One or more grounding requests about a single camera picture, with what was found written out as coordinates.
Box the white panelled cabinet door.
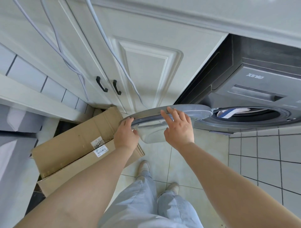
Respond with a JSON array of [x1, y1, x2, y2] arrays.
[[66, 0, 229, 116], [0, 0, 118, 113]]

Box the beige shoe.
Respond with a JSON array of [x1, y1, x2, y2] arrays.
[[137, 161, 151, 177], [166, 182, 180, 194]]

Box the light blue jeans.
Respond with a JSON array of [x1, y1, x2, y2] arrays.
[[98, 169, 204, 228]]

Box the black cabinet handle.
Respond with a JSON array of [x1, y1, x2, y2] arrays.
[[95, 76, 109, 93], [112, 80, 122, 96]]

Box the person's right hand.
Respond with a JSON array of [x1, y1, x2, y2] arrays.
[[161, 106, 195, 151]]

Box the dark grey washing machine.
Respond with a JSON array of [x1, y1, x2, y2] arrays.
[[174, 34, 301, 136]]

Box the person's left hand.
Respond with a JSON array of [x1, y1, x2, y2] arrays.
[[114, 117, 140, 149]]

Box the beige left shoe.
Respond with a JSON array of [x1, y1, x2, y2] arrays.
[[137, 161, 151, 177]]

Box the person's right forearm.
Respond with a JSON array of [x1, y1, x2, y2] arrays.
[[174, 142, 301, 228]]

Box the white shipping label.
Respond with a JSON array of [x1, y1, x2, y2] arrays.
[[91, 138, 109, 157]]

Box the grey washing machine door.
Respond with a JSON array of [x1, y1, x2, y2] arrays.
[[119, 104, 213, 144]]

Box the white and blue laundry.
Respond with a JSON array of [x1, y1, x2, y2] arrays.
[[216, 108, 251, 119]]

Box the grey cable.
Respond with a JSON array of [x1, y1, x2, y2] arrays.
[[41, 0, 85, 78], [13, 0, 89, 101]]

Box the beige right shoe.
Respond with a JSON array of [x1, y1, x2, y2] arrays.
[[166, 182, 180, 194]]

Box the brown cardboard box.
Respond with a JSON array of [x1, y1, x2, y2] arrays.
[[31, 106, 146, 198]]

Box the person's left forearm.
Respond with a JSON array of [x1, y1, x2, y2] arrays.
[[14, 141, 140, 228]]

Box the grey cabinet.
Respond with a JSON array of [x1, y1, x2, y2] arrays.
[[0, 103, 45, 228]]

